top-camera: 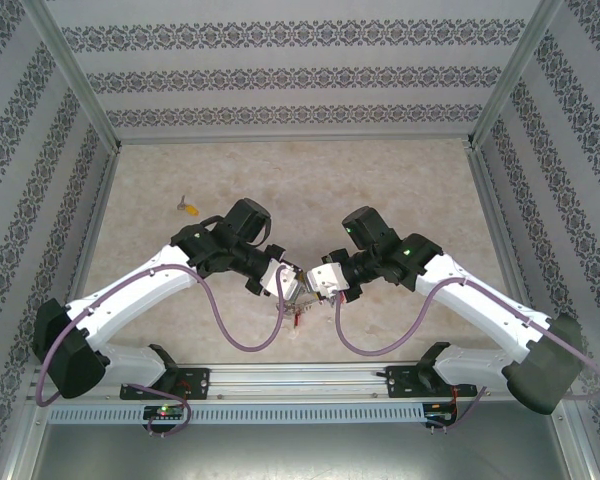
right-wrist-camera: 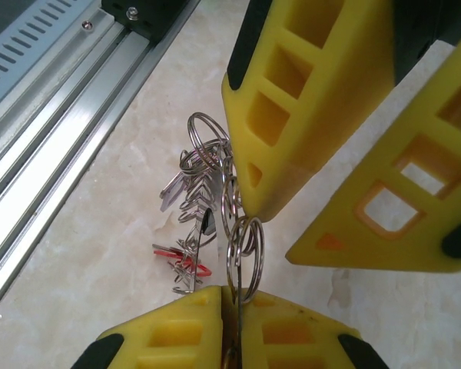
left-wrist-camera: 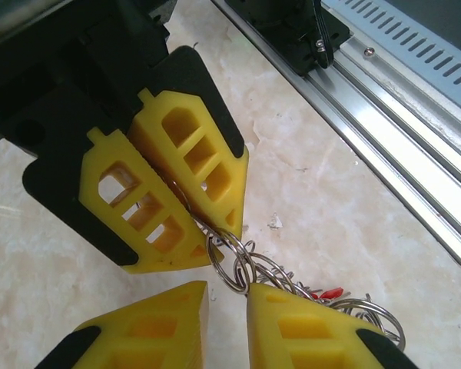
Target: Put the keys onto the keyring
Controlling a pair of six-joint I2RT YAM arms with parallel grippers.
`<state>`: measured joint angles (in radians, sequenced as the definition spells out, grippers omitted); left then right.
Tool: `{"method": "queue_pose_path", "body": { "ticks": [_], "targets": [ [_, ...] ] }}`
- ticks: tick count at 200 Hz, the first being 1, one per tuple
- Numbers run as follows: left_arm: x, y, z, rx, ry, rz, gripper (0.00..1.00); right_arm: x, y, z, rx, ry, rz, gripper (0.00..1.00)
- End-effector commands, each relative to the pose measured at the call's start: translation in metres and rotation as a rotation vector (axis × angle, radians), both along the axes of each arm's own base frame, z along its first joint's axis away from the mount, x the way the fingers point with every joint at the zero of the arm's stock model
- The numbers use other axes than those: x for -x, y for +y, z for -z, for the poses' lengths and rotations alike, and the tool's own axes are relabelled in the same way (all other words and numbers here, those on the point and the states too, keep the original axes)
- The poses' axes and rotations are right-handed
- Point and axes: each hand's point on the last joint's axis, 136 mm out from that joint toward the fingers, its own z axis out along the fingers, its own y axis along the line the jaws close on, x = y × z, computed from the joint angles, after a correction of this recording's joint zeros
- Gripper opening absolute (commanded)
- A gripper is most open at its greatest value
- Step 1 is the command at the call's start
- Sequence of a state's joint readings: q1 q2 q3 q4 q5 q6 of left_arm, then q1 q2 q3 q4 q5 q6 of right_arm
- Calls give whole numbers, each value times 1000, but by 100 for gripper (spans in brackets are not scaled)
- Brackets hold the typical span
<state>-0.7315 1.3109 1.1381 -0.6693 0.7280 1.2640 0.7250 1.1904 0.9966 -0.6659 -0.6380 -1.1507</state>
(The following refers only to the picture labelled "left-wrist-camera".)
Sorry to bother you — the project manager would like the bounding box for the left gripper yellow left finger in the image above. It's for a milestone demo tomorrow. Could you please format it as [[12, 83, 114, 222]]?
[[34, 279, 210, 369]]

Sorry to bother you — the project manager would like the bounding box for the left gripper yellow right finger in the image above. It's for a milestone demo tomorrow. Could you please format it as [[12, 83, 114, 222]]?
[[245, 282, 422, 369]]

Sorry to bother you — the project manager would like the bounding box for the red key tag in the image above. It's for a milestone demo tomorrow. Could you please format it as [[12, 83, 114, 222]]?
[[310, 285, 346, 304]]

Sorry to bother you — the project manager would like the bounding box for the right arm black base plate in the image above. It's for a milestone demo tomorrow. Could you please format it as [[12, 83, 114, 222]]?
[[249, 0, 353, 77]]

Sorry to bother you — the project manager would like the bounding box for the aluminium mounting rail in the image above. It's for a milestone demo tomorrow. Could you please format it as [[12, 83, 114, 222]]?
[[211, 0, 461, 284]]

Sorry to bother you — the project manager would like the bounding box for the slotted grey cable duct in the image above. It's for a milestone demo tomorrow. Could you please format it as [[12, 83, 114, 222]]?
[[318, 0, 461, 99]]

